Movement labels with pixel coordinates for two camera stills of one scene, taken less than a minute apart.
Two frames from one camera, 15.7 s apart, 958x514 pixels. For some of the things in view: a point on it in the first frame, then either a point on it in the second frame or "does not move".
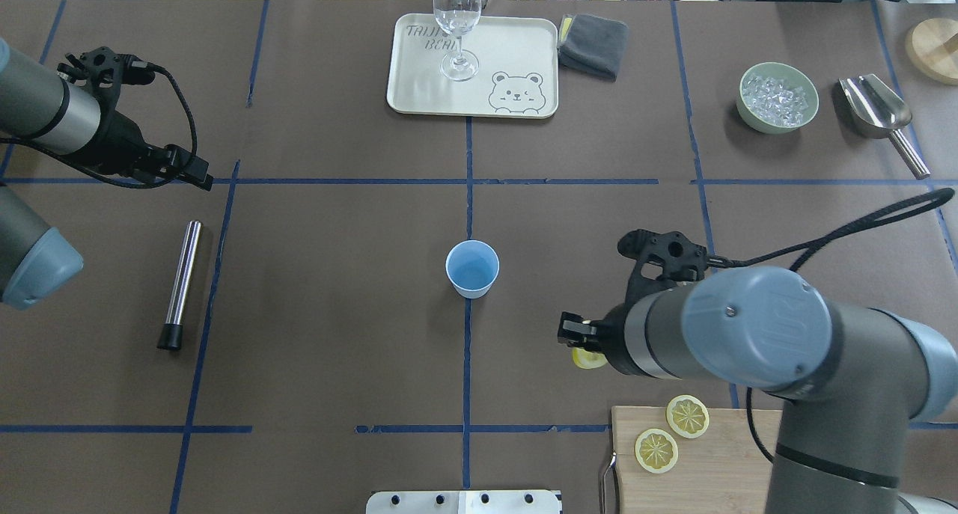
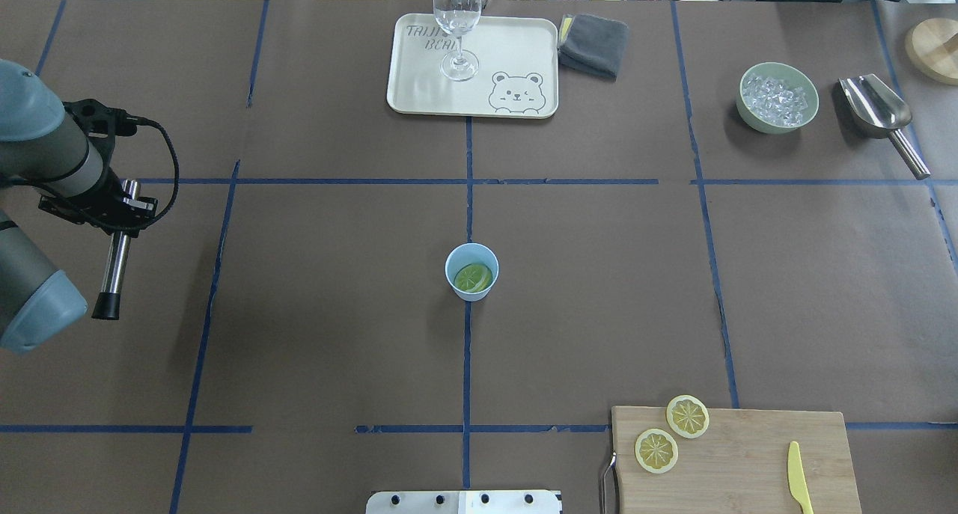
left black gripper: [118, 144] to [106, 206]
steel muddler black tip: [170, 336] to [108, 304]
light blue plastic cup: [472, 267] does not move
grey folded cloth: [593, 46] does not move
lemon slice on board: [687, 416] does not move
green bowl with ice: [776, 98] does not move
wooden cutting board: [721, 471] does not move
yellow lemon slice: [587, 359] to [473, 277]
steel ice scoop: [878, 114] does not move
